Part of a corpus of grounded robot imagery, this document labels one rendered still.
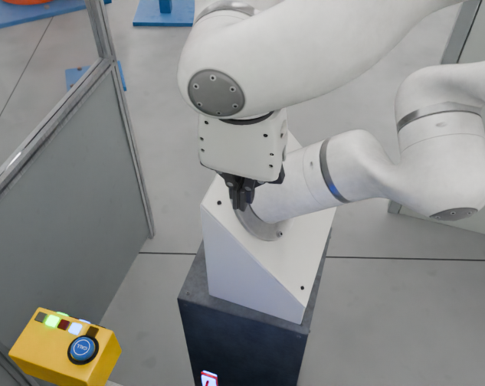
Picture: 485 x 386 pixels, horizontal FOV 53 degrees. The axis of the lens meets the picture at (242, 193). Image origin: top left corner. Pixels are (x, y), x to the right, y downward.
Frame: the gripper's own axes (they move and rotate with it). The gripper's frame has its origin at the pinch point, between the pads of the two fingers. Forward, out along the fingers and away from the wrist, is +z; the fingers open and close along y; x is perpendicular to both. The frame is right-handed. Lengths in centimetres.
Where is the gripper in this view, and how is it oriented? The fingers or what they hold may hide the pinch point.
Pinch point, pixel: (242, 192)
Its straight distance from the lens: 63.8
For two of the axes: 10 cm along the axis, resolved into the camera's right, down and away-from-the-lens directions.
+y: -9.5, -2.4, 2.1
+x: -3.1, 7.2, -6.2
